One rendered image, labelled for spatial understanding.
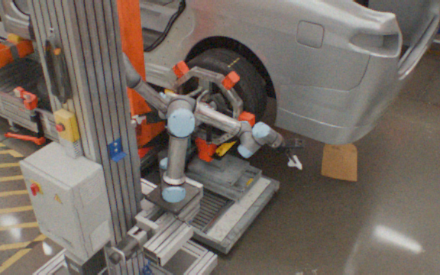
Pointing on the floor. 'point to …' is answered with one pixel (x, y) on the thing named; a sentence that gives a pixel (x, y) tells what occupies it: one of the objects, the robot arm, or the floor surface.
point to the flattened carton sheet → (339, 162)
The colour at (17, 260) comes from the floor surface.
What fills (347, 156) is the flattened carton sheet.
